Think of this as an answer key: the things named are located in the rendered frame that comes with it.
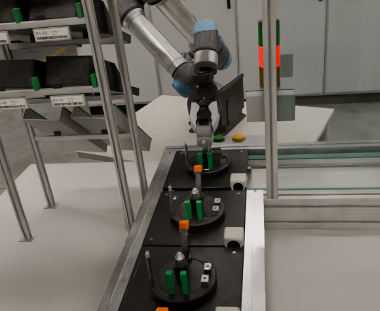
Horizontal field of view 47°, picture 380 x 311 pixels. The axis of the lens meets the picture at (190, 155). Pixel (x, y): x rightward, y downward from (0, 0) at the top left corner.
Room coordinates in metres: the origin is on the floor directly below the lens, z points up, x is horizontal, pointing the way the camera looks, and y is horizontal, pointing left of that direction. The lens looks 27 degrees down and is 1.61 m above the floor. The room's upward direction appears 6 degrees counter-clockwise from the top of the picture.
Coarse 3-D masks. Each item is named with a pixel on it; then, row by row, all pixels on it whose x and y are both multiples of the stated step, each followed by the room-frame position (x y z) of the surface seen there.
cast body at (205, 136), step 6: (204, 120) 1.18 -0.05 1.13; (198, 126) 1.16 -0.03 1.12; (204, 126) 1.16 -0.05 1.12; (210, 126) 1.16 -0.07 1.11; (198, 132) 1.16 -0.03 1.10; (204, 132) 1.16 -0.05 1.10; (210, 132) 1.15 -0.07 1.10; (198, 138) 1.15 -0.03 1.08; (204, 138) 1.15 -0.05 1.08; (210, 138) 1.15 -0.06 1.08; (198, 144) 1.15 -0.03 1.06; (204, 144) 1.13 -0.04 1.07; (210, 144) 1.15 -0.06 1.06
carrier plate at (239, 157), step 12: (180, 156) 1.28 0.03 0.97; (228, 156) 1.24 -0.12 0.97; (240, 156) 1.23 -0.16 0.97; (180, 168) 1.19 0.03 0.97; (240, 168) 1.15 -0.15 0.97; (168, 180) 1.13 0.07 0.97; (180, 180) 1.12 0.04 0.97; (192, 180) 1.11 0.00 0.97; (204, 180) 1.10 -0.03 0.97; (216, 180) 1.10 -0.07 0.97; (228, 180) 1.09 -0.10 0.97
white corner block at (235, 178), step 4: (232, 176) 1.07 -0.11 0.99; (236, 176) 1.07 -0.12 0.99; (240, 176) 1.07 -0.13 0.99; (244, 176) 1.06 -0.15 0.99; (232, 180) 1.05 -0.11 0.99; (236, 180) 1.05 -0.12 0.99; (240, 180) 1.05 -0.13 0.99; (244, 180) 1.05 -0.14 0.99; (232, 184) 1.05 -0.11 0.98; (236, 184) 1.05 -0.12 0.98; (240, 184) 1.04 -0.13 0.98; (244, 184) 1.04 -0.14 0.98; (232, 188) 1.05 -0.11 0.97; (236, 188) 1.05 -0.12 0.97; (240, 188) 1.04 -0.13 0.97; (244, 188) 1.04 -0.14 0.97
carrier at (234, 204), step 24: (168, 192) 1.06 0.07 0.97; (192, 192) 0.93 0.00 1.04; (216, 192) 1.03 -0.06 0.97; (240, 192) 1.02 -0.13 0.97; (168, 216) 0.94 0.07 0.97; (192, 216) 0.90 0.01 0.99; (216, 216) 0.89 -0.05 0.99; (240, 216) 0.91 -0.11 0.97; (144, 240) 0.85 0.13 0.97; (168, 240) 0.84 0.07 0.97; (192, 240) 0.83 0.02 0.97; (216, 240) 0.82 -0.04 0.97; (240, 240) 0.79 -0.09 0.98
